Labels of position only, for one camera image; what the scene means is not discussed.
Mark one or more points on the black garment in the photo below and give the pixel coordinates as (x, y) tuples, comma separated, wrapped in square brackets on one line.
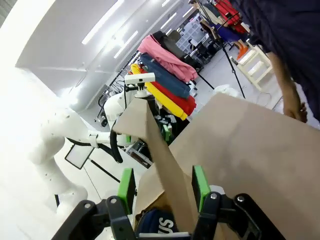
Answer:
[(170, 43)]

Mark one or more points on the yellow garment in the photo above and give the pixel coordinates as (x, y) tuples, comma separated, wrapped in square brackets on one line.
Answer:
[(160, 97)]

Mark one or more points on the white camera on mount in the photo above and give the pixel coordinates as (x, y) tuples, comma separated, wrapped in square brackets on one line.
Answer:
[(140, 79)]

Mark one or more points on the red garment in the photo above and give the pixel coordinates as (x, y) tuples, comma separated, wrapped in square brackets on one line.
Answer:
[(180, 102)]

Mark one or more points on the blue zipper pencil case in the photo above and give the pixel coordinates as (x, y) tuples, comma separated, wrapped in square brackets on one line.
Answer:
[(157, 222)]

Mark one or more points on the person in purple jacket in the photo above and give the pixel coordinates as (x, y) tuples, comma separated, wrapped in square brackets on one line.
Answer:
[(287, 30)]

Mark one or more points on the dark blue garment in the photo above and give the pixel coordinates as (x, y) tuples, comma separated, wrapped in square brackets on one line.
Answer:
[(165, 77)]

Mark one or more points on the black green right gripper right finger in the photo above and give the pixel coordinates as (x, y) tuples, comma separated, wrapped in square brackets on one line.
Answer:
[(225, 217)]

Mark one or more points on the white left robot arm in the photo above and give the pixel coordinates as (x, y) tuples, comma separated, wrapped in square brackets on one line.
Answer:
[(112, 110)]

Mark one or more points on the person's right hand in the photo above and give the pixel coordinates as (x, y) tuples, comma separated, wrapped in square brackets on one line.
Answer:
[(296, 112)]

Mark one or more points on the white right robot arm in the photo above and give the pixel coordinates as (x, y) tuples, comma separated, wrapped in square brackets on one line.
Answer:
[(37, 140)]

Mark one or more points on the pink garment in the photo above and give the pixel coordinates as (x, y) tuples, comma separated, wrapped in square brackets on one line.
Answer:
[(167, 57)]

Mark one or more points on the brown cardboard box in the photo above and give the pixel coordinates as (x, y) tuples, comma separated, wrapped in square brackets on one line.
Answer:
[(160, 150)]

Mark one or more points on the white wooden stool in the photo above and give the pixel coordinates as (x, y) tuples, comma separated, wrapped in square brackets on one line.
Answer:
[(255, 67)]

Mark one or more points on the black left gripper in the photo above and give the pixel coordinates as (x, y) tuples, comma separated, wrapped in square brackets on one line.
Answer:
[(133, 143)]

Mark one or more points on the black tripod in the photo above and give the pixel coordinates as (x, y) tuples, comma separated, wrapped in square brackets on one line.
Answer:
[(230, 57)]

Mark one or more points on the person's right forearm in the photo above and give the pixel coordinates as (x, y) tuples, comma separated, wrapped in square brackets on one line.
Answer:
[(282, 77)]

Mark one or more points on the black framed white panel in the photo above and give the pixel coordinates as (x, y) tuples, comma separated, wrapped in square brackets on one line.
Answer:
[(78, 156)]

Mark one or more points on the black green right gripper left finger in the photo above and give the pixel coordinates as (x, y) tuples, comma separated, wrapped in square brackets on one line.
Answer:
[(110, 220)]

